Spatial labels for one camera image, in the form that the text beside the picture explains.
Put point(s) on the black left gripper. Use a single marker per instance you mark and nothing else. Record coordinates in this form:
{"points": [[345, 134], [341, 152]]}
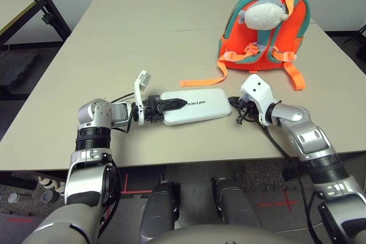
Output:
{"points": [[153, 109]]}

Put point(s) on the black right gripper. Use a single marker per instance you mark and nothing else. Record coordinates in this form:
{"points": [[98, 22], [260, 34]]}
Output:
{"points": [[250, 109]]}

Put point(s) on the white pencil case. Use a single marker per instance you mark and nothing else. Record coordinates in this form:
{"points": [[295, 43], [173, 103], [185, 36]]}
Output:
{"points": [[206, 112]]}

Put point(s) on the orange and teal backpack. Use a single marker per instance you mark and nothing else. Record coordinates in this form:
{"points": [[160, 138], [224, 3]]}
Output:
{"points": [[297, 18]]}

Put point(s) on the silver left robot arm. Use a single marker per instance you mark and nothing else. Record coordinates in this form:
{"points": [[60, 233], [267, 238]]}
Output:
{"points": [[94, 147]]}

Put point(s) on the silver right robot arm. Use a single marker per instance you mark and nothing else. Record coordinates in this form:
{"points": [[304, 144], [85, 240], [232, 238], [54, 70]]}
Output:
{"points": [[308, 141]]}

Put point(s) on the dark speckled carpet tile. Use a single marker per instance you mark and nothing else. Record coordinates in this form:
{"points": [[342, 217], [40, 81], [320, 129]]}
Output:
{"points": [[257, 172]]}

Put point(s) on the black table foot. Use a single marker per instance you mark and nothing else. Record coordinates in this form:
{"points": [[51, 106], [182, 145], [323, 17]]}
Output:
{"points": [[290, 171], [17, 179]]}

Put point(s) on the grey right robot leg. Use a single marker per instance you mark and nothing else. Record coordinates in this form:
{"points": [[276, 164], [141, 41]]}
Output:
{"points": [[234, 207]]}

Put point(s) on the grey robot leg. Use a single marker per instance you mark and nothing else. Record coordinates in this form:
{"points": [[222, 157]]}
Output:
{"points": [[234, 207], [158, 209]]}

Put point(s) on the grey left robot leg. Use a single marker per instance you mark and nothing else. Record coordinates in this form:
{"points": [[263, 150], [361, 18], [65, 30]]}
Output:
{"points": [[158, 209]]}

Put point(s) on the beige robot torso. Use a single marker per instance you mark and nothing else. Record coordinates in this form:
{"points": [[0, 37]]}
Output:
{"points": [[214, 236]]}

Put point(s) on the white caster wheels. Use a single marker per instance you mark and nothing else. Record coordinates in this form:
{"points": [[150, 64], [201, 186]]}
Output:
{"points": [[51, 184]]}

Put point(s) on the black tripod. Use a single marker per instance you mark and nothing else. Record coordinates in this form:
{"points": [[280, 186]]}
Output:
{"points": [[362, 31]]}

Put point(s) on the grey round floor cap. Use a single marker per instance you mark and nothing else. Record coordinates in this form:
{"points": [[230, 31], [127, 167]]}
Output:
{"points": [[13, 197], [47, 196]]}

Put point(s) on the black foam floor mat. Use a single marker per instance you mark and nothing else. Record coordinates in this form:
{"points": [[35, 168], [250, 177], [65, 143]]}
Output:
{"points": [[17, 69]]}

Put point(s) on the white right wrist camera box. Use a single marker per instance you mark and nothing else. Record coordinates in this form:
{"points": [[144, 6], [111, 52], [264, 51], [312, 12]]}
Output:
{"points": [[257, 89]]}

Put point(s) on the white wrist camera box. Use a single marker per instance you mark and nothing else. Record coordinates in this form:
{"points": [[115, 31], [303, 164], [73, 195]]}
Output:
{"points": [[138, 95], [257, 89]]}

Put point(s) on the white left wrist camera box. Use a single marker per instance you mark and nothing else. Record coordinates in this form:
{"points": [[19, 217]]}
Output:
{"points": [[138, 95]]}

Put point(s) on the side table with black frame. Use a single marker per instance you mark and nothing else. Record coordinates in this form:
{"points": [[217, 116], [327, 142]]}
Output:
{"points": [[25, 5]]}

